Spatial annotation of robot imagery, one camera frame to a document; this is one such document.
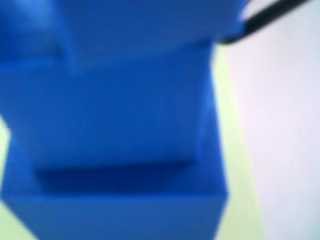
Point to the large blue cube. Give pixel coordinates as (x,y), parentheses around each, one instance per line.
(112,120)

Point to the green paper square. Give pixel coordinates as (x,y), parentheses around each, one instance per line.
(237,150)

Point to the largest blue cube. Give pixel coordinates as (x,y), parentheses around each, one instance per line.
(125,215)

